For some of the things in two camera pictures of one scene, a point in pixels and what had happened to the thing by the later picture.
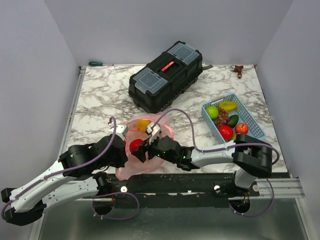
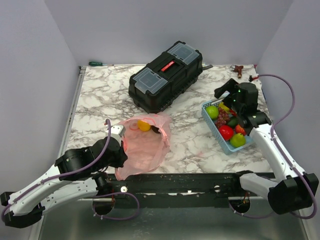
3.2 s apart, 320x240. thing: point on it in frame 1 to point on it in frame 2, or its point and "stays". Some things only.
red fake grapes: x=223 y=117 stays
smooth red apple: x=134 y=144 to x=233 y=113
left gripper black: x=123 y=160 stays
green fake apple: x=212 y=111 stays
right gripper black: x=141 y=152 to x=229 y=86
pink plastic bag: x=135 y=167 stays
